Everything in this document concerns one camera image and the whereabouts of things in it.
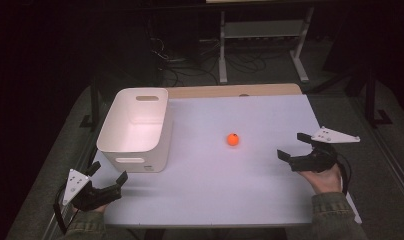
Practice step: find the white metal stand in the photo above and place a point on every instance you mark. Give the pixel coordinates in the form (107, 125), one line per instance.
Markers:
(263, 30)

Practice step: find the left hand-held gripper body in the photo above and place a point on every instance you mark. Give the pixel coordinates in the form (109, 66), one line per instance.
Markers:
(96, 196)

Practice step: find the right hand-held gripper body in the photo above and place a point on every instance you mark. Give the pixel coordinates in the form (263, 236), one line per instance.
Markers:
(315, 161)

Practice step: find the person's left hand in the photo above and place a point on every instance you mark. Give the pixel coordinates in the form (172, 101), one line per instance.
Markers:
(96, 209)

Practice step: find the white plastic basket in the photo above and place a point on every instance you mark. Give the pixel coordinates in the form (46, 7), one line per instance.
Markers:
(136, 133)

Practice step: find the black stand leg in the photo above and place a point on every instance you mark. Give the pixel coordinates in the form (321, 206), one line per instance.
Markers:
(371, 100)
(95, 103)

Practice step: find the orange ball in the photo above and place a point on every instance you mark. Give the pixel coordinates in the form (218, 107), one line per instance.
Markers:
(233, 139)

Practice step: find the person's right hand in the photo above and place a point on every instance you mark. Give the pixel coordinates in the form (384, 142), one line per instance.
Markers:
(326, 181)

